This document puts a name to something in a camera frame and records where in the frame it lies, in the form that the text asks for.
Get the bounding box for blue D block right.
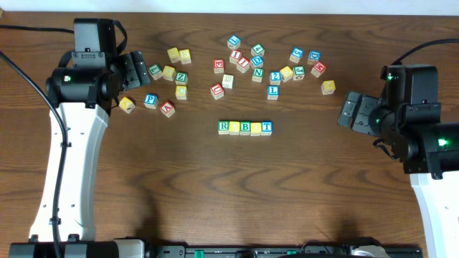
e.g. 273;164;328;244
307;50;321;65

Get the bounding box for blue L block lower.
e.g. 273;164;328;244
267;85;280;100

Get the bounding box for green L block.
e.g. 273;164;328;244
148;64;163;80

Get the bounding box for blue 2 block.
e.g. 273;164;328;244
270;71;282;85

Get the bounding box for green N block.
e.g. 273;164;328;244
252;67;264;82

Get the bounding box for blue d block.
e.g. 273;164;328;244
307;50;321;65
250;55;264;69

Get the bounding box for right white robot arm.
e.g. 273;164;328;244
338;92;458;257

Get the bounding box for green J block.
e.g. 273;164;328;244
293;65;306;80

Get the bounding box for blue L block top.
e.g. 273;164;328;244
227;34;241;49

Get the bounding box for red M block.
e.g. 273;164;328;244
311;62;327;77

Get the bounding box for blue P block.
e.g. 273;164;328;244
143;94;158;109

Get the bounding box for blue T block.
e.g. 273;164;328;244
261;121;273;135

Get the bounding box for red I block lower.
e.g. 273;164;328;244
237;57;250;74

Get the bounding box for yellow O block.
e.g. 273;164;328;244
229;121;240;135
250;122;262;136

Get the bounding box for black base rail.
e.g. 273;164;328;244
156;244;424;258

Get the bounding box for green R block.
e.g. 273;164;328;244
218;120;230;135

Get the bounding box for red i block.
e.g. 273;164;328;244
229;49;242;64
237;57;250;74

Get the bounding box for yellow block beside Z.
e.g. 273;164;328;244
162;65;176;81

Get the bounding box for green Z block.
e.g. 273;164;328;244
175;72;188;86

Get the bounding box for green 4 block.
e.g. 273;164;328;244
251;43;265;57

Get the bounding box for yellow G block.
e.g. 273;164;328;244
175;85;188;100

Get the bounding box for blue l block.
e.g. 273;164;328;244
267;85;280;100
227;34;241;49

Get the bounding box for yellow S block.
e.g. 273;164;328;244
179;49;191;65

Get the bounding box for red E block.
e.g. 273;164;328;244
213;59;224;74

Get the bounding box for blue D block centre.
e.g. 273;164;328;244
250;55;264;69

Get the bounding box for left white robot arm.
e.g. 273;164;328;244
9;51;154;257

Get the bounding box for green B block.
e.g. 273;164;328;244
240;121;251;135

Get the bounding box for blue H block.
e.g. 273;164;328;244
222;74;234;89

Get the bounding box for red U block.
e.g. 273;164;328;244
210;83;224;100

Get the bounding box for red A block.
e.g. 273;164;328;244
160;101;176;118

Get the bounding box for red I block upper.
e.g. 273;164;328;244
229;49;242;64

